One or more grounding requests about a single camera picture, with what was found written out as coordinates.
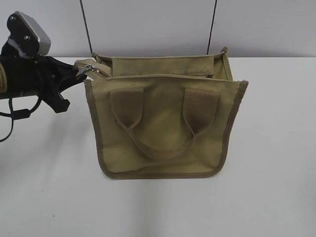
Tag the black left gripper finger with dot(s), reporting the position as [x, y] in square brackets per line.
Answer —
[56, 102]
[63, 73]

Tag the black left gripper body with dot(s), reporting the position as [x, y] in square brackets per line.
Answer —
[20, 77]

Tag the silver zipper pull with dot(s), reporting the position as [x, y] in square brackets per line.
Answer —
[85, 69]

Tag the khaki canvas tote bag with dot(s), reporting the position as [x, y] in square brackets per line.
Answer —
[162, 117]

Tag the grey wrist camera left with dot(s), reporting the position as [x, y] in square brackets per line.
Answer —
[26, 36]

